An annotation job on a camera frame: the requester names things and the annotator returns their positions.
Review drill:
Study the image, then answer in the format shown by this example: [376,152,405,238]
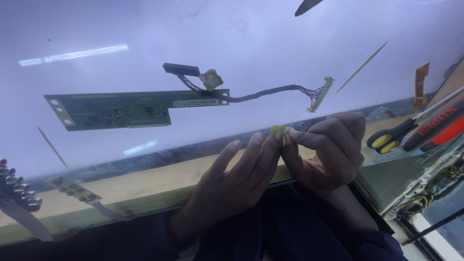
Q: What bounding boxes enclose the orange flex cable strip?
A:
[414,62,430,109]

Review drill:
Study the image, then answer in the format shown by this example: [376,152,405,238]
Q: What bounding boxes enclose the black jack connector block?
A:
[0,158,43,212]

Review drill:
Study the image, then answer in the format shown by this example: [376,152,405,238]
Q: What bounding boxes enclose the black wire harness with connectors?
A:
[162,63,335,113]

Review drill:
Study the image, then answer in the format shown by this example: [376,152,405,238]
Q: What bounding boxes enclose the person's dark blue clothing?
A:
[150,183,410,261]

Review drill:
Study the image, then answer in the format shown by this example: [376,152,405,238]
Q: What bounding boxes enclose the grey metal chassis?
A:
[355,143,464,222]

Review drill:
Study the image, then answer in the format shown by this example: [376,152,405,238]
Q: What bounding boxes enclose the small yellowish button board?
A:
[44,176,103,203]

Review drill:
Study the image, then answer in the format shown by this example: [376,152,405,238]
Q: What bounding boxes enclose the short thin wooden stick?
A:
[37,126,69,169]

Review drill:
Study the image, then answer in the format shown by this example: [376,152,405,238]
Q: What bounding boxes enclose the narrow grey ribbon cable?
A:
[89,200,132,222]

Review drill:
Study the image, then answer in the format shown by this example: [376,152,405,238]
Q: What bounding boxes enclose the long thin wooden stick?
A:
[335,41,388,94]

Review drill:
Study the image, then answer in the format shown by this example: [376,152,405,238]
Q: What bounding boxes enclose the white lit display panel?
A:
[0,0,464,189]

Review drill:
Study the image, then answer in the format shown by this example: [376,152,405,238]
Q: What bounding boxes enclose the person's right hand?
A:
[281,112,367,193]

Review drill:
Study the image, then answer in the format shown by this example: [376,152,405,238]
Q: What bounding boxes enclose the thin black rod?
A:
[402,208,464,247]

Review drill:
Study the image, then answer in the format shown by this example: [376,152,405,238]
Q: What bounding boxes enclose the black blade tip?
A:
[295,0,324,17]

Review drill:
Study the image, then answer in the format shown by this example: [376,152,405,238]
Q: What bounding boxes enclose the yellow-green tape piece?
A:
[262,125,291,148]

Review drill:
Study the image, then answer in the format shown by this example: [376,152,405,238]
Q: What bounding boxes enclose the scissors with yellow-black handles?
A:
[366,86,464,154]

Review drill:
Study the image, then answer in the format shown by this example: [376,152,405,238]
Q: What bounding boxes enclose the green circuit board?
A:
[43,89,231,132]

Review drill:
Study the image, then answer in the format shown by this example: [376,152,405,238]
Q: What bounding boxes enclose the wide grey ribbon cable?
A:
[0,197,82,242]

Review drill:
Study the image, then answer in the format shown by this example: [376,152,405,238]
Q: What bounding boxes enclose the yellow-green wire bundle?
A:
[402,195,434,215]

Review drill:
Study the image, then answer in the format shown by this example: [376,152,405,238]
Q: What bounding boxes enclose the crumpled beige tape wad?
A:
[199,69,224,92]

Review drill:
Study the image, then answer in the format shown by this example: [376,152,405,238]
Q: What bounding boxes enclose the red and black tool handle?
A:
[402,96,464,153]

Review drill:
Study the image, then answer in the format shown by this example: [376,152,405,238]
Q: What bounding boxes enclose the person's left hand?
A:
[187,131,284,222]

